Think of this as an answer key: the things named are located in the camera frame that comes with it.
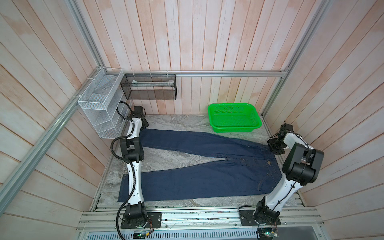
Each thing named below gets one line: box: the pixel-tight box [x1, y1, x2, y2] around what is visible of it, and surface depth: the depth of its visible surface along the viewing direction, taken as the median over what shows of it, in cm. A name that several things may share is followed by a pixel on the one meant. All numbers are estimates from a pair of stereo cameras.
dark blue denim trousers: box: [118, 128, 283, 202], surface depth 92 cm
